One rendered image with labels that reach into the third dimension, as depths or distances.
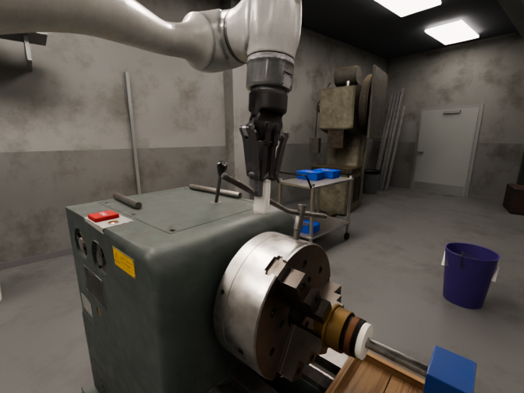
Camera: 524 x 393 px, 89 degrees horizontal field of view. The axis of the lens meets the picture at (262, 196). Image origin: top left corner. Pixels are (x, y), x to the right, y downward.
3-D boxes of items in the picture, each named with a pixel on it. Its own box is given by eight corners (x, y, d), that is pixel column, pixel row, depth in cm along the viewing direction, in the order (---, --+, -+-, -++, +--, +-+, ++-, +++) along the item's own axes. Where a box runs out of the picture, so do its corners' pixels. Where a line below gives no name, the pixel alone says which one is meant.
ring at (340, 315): (309, 310, 55) (353, 331, 49) (331, 292, 62) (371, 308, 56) (307, 349, 57) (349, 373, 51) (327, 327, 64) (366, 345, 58)
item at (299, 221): (293, 249, 67) (302, 204, 67) (299, 252, 65) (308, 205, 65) (287, 249, 65) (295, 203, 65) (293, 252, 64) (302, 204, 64)
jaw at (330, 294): (296, 289, 66) (320, 272, 75) (295, 307, 67) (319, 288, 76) (338, 307, 59) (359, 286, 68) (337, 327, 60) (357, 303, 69)
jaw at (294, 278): (280, 306, 61) (263, 274, 55) (291, 288, 64) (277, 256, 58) (323, 327, 54) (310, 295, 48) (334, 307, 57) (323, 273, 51)
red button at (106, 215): (88, 221, 74) (86, 214, 73) (111, 216, 78) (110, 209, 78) (96, 225, 70) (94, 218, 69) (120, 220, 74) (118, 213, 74)
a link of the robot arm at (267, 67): (303, 64, 51) (301, 96, 52) (267, 72, 57) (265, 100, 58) (274, 47, 44) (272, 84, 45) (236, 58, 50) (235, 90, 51)
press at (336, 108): (332, 199, 635) (339, 74, 573) (385, 209, 543) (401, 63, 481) (292, 209, 544) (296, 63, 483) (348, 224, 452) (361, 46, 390)
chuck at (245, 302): (211, 380, 56) (238, 234, 56) (292, 336, 81) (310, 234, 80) (242, 408, 51) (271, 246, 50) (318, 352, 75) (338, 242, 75)
